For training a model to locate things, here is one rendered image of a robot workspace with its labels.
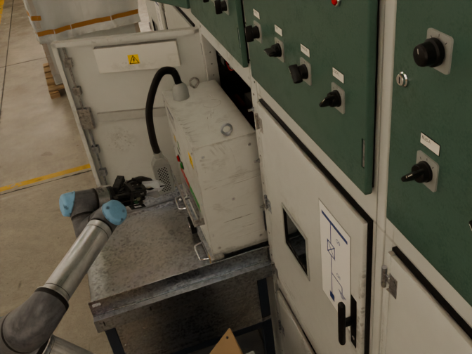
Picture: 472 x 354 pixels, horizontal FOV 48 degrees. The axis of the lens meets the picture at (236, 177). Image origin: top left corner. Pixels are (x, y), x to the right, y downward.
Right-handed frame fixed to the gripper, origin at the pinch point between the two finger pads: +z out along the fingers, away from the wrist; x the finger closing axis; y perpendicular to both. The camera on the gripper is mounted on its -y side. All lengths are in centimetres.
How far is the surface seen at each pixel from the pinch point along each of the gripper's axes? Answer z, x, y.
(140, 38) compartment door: 13, 40, -50
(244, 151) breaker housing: 21.6, 17.4, 18.3
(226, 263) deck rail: 20.2, -27.9, 17.4
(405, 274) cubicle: -6, 33, 107
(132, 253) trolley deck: -1.9, -39.0, -17.8
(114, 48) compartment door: 5, 35, -57
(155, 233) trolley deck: 10.5, -35.4, -22.6
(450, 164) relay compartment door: -16, 59, 115
